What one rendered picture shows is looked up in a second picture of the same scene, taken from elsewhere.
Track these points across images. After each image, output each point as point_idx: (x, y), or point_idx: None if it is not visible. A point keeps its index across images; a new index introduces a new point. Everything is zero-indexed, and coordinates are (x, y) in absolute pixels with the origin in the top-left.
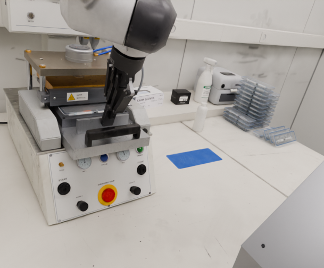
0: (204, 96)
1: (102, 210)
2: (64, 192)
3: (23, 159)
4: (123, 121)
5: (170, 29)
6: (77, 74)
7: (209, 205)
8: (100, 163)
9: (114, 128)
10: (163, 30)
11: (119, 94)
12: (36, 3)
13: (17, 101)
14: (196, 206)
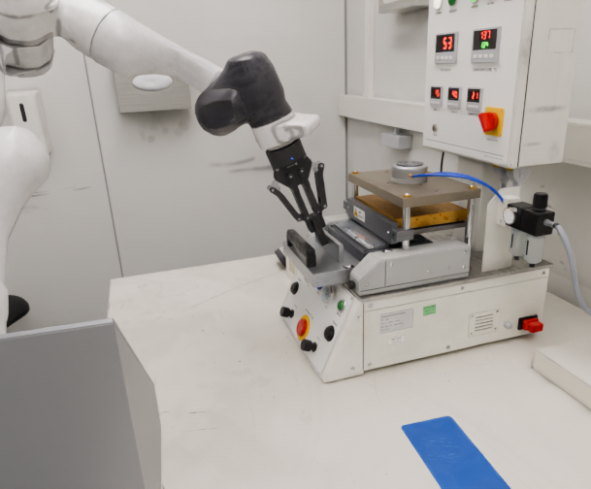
0: None
1: (295, 340)
2: (290, 289)
3: None
4: (336, 251)
5: (200, 113)
6: (365, 188)
7: (285, 442)
8: (316, 288)
9: (296, 238)
10: (195, 113)
11: (294, 197)
12: (440, 114)
13: None
14: (286, 424)
